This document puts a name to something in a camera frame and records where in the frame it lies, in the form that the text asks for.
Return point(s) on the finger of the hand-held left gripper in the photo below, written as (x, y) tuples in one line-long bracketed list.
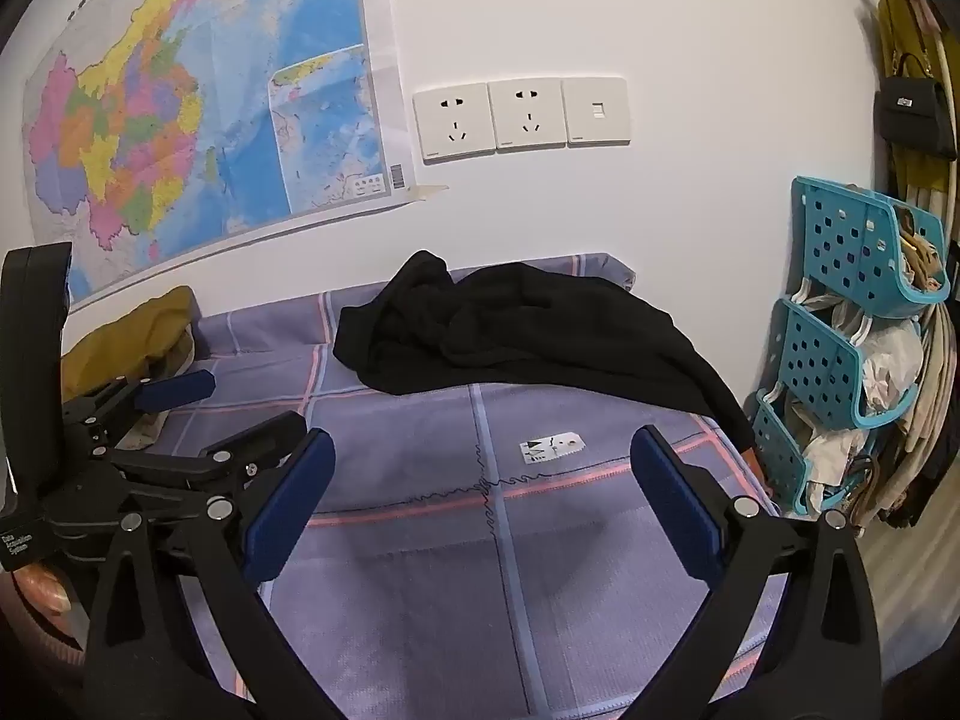
[(255, 439), (180, 388)]

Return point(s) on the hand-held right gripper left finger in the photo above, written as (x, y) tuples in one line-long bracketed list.
[(291, 504)]

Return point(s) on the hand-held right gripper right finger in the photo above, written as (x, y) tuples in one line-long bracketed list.
[(675, 510)]

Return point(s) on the black garment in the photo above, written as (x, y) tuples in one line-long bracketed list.
[(525, 330)]

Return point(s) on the mustard yellow cloth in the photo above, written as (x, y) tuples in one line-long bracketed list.
[(127, 345)]

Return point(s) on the blue perforated plastic basket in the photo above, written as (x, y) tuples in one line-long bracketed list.
[(814, 360), (847, 232), (780, 450)]

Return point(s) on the white paper tag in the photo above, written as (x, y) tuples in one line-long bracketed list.
[(551, 448)]

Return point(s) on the purple plaid bed sheet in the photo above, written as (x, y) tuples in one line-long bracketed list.
[(480, 585)]

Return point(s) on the white plastic bag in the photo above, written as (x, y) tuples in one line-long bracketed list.
[(892, 367)]

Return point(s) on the beige tape strip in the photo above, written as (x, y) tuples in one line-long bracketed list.
[(427, 193)]

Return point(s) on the black handbag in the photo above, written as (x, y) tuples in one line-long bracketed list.
[(915, 109)]

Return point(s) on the yellow hanging garment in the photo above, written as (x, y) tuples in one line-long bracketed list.
[(900, 30)]

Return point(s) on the colourful wall map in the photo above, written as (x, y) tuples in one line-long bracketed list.
[(225, 90)]

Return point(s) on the white wall socket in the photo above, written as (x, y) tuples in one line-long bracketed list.
[(454, 124), (527, 115)]

